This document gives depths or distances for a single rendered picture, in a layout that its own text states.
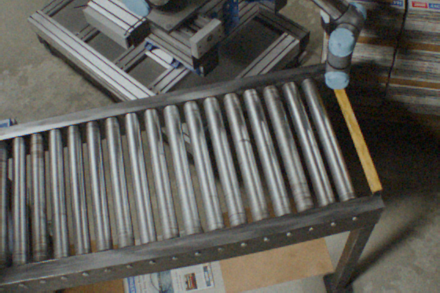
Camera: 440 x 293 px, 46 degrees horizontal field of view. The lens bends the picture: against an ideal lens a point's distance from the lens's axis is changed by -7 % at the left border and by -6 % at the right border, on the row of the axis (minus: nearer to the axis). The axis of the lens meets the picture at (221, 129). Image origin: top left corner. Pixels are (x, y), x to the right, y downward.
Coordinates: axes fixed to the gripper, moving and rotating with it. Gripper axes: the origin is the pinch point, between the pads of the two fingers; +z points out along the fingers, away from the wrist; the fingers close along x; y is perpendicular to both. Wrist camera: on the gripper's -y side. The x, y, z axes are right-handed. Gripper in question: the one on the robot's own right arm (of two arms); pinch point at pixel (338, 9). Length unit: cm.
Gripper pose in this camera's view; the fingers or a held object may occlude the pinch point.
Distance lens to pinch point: 196.6
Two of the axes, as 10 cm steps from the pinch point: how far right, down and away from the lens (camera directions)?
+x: -9.9, -1.0, 1.4
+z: 1.5, -8.3, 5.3
